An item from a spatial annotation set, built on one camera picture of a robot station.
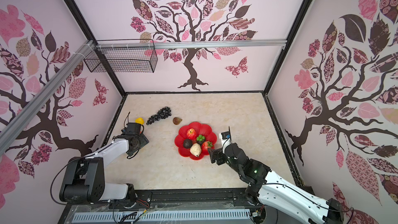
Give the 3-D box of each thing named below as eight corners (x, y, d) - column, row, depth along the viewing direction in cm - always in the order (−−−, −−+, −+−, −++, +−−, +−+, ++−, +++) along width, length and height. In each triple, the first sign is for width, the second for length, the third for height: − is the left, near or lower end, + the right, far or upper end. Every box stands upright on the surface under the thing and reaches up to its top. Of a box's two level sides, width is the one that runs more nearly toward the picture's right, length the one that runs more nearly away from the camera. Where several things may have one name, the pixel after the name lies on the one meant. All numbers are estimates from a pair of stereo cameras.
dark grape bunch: (149, 127, 101) (147, 124, 98) (145, 122, 104) (143, 118, 101) (172, 114, 109) (171, 110, 105) (168, 109, 112) (167, 105, 108)
